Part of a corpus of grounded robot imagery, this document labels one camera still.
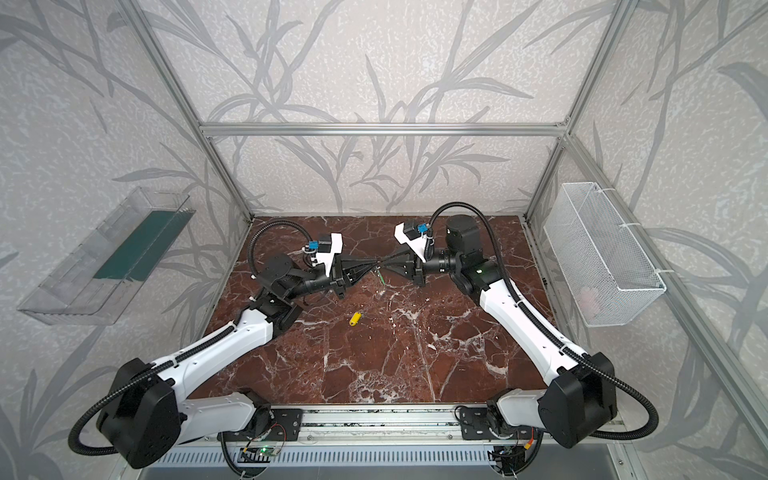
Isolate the right black corrugated cable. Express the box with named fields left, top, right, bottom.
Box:
left=428, top=201, right=660, bottom=442

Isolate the pink object in basket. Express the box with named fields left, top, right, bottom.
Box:
left=576, top=287, right=602, bottom=321

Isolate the white wire mesh basket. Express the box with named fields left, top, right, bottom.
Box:
left=544, top=182, right=666, bottom=327

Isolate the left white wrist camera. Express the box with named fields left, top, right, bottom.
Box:
left=303, top=232, right=343, bottom=277

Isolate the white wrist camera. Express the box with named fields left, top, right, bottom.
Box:
left=303, top=232, right=343, bottom=277
left=394, top=220, right=433, bottom=263

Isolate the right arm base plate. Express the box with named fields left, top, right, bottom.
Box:
left=453, top=405, right=508, bottom=441

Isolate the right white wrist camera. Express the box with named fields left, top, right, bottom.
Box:
left=394, top=220, right=433, bottom=263

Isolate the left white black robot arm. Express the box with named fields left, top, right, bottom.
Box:
left=96, top=254, right=378, bottom=469

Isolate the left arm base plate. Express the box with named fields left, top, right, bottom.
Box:
left=241, top=408, right=304, bottom=442

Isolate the clear plastic wall tray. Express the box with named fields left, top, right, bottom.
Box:
left=18, top=187, right=195, bottom=326

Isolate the aluminium mounting rail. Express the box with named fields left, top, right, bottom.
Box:
left=125, top=403, right=631, bottom=448

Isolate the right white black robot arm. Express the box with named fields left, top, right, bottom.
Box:
left=383, top=215, right=616, bottom=448

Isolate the green circuit board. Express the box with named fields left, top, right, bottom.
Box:
left=239, top=446, right=282, bottom=464

